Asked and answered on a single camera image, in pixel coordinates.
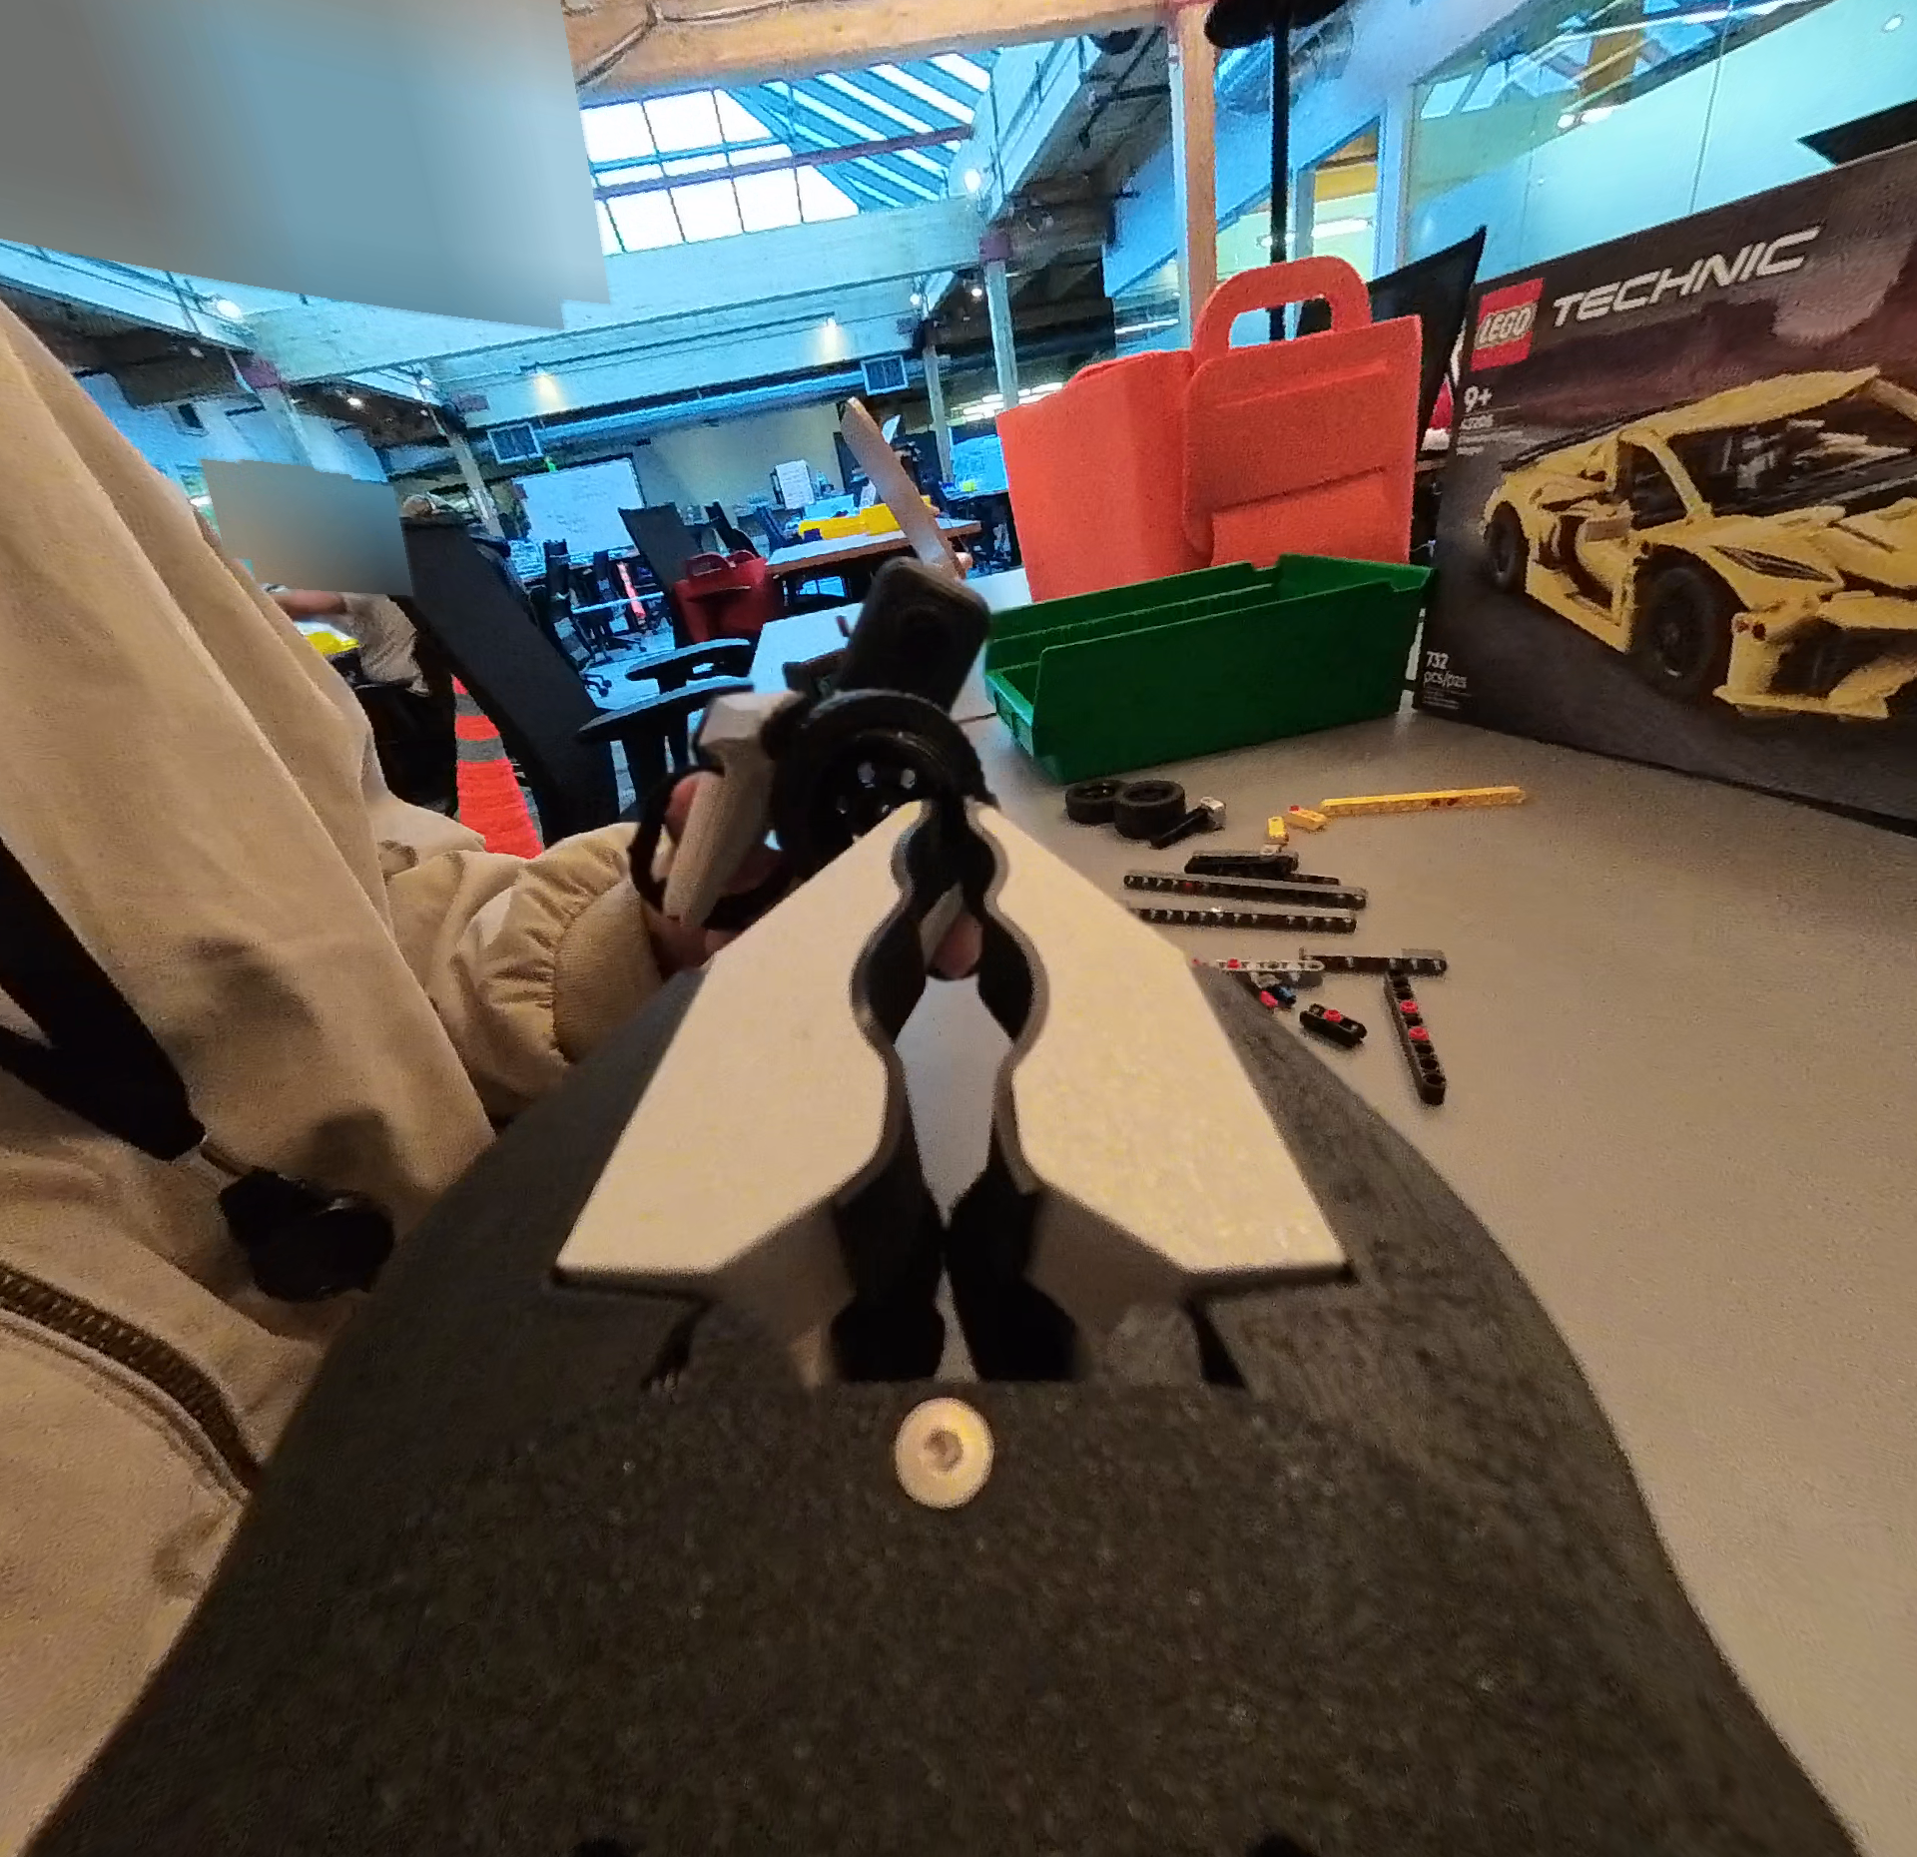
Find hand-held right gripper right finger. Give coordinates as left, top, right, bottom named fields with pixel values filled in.
left=970, top=806, right=1349, bottom=1382

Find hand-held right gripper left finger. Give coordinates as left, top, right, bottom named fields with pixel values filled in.
left=555, top=806, right=923, bottom=1388

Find person's left forearm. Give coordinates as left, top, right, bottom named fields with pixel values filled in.
left=382, top=823, right=667, bottom=1126

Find wooden desk lamp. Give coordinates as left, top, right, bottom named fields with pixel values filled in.
left=839, top=398, right=975, bottom=585

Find grey desk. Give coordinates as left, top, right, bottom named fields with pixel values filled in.
left=749, top=570, right=1917, bottom=1857

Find person's left hand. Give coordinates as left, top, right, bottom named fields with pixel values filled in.
left=651, top=772, right=766, bottom=982

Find red office chair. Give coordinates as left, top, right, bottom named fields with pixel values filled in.
left=672, top=552, right=789, bottom=648

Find red black floor mat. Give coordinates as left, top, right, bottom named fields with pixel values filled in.
left=449, top=674, right=542, bottom=859

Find black office chair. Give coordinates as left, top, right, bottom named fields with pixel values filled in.
left=615, top=503, right=707, bottom=600

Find red plastic tote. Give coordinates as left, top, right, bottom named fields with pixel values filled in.
left=996, top=259, right=1424, bottom=600

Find black beam two red pins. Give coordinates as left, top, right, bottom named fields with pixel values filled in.
left=1379, top=970, right=1449, bottom=1106

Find green storage bin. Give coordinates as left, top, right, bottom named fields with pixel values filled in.
left=982, top=555, right=1436, bottom=785

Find white board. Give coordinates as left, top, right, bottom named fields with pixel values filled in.
left=517, top=457, right=644, bottom=547

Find black jacket zipper pull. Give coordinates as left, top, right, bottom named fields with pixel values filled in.
left=220, top=1169, right=398, bottom=1303

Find person's beige jacket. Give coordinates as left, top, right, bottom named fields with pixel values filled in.
left=0, top=301, right=659, bottom=1844

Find black pole round head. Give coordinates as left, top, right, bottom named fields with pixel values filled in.
left=1205, top=0, right=1367, bottom=338

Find dark toy car box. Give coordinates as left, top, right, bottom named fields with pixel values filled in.
left=1415, top=141, right=1917, bottom=837

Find black shoulder strap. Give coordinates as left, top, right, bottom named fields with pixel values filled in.
left=0, top=840, right=203, bottom=1161

